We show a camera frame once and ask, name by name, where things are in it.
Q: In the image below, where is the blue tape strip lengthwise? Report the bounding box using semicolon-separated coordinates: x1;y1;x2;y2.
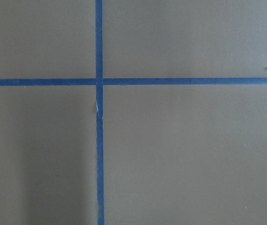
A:
96;0;104;225

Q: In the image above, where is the blue tape strip crosswise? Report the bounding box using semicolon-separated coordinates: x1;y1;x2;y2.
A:
0;77;267;86

